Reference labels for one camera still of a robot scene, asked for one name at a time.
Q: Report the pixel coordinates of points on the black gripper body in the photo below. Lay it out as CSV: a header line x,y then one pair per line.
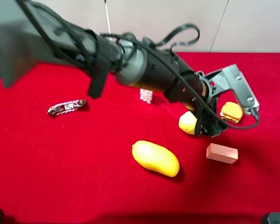
x,y
205,111

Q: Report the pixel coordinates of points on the small yellow lemon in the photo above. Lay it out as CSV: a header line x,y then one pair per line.
x,y
187,123

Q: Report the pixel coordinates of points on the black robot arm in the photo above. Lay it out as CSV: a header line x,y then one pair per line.
x,y
31,32

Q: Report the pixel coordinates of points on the toy sandwich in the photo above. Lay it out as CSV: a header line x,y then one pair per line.
x,y
231,112

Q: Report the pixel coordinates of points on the pink brick block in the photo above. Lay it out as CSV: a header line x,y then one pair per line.
x,y
221,153

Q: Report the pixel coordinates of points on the large yellow mango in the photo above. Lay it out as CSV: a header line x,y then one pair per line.
x,y
156,158

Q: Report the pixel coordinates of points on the pink white candy pack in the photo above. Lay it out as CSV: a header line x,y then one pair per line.
x,y
146,96

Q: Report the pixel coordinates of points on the red cloth table cover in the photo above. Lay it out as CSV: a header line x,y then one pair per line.
x,y
79,168

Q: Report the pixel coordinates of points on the brown chocolate bar wrapper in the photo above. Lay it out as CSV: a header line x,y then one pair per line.
x,y
66,107

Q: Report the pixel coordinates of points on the white rod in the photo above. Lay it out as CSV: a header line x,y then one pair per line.
x,y
107,16

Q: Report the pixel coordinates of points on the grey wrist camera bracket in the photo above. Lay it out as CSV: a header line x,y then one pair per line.
x,y
232,79

